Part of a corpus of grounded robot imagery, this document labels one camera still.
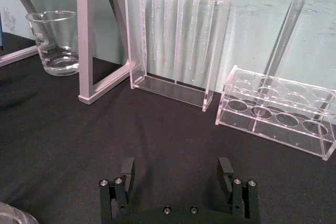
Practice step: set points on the clear acrylic test tube rack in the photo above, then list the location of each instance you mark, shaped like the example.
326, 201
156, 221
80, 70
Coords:
275, 127

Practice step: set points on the clear glass test tube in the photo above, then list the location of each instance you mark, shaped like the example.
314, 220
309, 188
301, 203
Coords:
284, 40

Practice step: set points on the clear glass vessel rim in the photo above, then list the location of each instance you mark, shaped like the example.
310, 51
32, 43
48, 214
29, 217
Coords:
15, 214

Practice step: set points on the grey metal stand frame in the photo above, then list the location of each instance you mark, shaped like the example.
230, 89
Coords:
86, 51

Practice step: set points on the black table cloth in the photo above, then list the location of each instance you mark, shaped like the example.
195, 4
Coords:
131, 134

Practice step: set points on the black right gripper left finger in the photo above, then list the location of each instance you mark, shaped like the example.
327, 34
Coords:
128, 171

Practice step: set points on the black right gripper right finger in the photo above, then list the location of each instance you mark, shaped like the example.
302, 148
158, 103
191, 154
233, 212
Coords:
224, 174

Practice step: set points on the grey metal base bar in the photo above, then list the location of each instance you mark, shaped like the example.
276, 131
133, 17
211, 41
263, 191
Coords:
18, 55

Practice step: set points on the blue device edge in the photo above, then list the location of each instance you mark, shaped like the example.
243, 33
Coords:
1, 11

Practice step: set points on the clear acrylic pipette rack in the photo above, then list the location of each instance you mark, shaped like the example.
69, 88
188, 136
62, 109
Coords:
168, 87

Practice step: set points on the clear glass beaker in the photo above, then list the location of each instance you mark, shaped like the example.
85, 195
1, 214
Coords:
56, 51

